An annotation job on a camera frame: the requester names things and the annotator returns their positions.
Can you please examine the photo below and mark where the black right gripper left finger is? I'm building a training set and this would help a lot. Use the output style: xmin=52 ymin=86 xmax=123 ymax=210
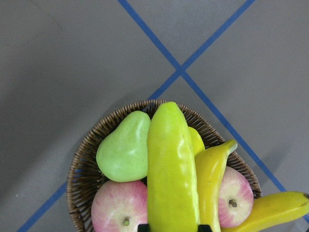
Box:
xmin=138 ymin=224 xmax=148 ymax=232

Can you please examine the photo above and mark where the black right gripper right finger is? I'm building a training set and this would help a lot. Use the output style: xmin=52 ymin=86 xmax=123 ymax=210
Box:
xmin=199 ymin=224 xmax=212 ymax=232

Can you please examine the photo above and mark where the brown wicker basket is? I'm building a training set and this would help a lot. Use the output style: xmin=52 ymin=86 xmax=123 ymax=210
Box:
xmin=66 ymin=100 xmax=262 ymax=232

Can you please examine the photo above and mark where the pink apple left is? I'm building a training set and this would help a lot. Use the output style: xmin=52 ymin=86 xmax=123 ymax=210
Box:
xmin=91 ymin=180 xmax=148 ymax=232

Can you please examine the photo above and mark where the pink apple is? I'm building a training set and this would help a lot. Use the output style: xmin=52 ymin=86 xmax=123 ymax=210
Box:
xmin=91 ymin=180 xmax=148 ymax=232
xmin=218 ymin=167 xmax=254 ymax=228

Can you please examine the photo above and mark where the pink apple right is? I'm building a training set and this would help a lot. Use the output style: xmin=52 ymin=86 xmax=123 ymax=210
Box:
xmin=218 ymin=167 xmax=254 ymax=228

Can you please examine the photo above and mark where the green pear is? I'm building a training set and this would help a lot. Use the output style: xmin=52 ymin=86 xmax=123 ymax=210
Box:
xmin=96 ymin=111 xmax=151 ymax=182

